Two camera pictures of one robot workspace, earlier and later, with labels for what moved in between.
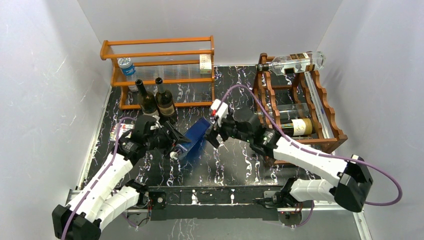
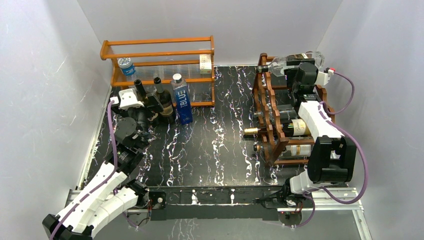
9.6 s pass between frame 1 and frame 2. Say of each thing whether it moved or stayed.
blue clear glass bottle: moved
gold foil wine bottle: stayed
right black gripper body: moved
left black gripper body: moved
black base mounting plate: stayed
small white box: stayed
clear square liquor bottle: stayed
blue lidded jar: stayed
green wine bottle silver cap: stayed
